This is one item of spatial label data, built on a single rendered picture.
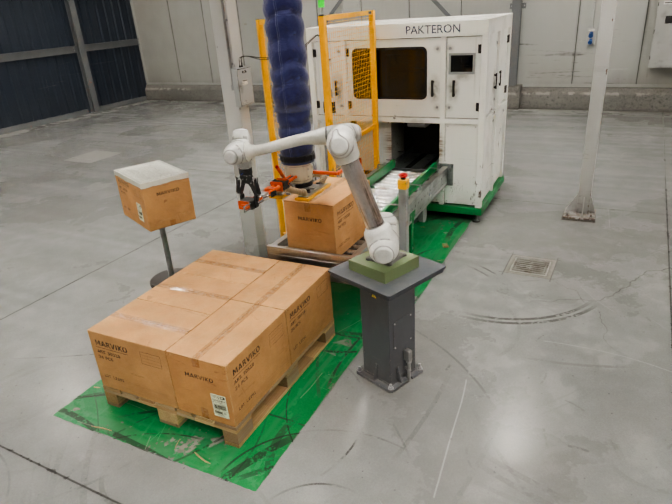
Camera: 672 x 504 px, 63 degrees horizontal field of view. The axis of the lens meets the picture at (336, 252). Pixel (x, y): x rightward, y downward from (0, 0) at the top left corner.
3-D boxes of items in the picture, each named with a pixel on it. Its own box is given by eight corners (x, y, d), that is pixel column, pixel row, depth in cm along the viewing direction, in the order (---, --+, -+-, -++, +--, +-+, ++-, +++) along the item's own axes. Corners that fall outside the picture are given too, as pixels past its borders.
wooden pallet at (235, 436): (223, 311, 441) (220, 295, 435) (335, 335, 399) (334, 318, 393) (108, 403, 344) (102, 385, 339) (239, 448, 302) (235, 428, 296)
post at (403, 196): (402, 297, 443) (400, 177, 402) (410, 298, 440) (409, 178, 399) (399, 301, 438) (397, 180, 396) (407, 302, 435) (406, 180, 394)
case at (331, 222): (327, 222, 452) (323, 175, 436) (371, 228, 435) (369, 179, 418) (288, 251, 405) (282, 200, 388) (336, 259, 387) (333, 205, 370)
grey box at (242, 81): (250, 103, 461) (245, 65, 448) (255, 103, 459) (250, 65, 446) (236, 107, 445) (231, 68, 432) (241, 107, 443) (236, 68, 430)
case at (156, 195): (124, 214, 483) (113, 170, 466) (167, 202, 505) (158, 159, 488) (150, 232, 439) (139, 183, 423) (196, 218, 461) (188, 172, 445)
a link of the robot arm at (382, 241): (403, 248, 307) (403, 265, 287) (376, 257, 311) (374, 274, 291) (351, 118, 281) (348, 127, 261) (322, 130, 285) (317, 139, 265)
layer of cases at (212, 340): (220, 295, 435) (212, 249, 419) (333, 318, 393) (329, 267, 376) (103, 385, 339) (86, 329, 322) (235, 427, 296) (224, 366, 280)
